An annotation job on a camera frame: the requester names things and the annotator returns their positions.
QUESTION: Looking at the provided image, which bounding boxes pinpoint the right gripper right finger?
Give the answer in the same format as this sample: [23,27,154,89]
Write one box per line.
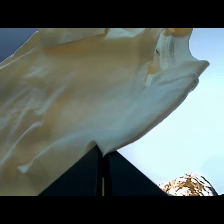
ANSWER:
[102,150,168,197]

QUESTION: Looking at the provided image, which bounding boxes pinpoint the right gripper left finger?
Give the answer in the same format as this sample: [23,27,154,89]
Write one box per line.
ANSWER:
[38,144,104,197]

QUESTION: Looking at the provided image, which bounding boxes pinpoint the cream T-shirt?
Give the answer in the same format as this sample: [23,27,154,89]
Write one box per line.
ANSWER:
[0,27,211,197]

